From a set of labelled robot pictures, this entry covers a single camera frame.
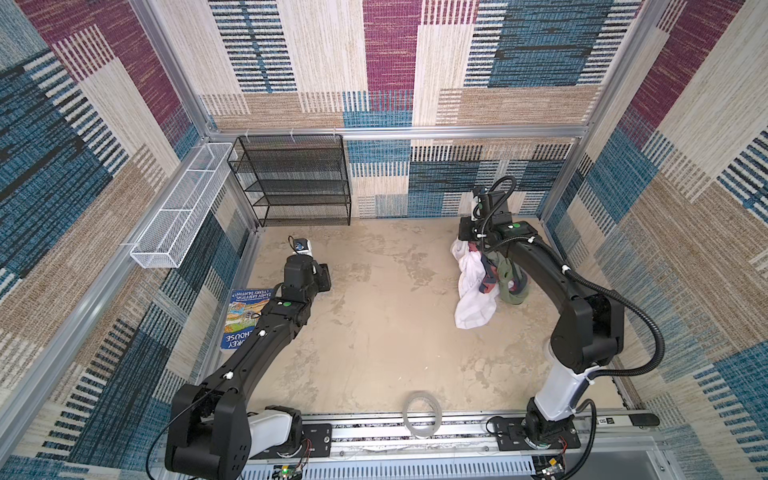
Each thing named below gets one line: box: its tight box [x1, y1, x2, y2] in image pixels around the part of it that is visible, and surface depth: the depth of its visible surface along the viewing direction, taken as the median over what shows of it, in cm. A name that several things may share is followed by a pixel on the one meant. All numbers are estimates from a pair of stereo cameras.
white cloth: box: [450, 238, 500, 329], surface depth 96 cm
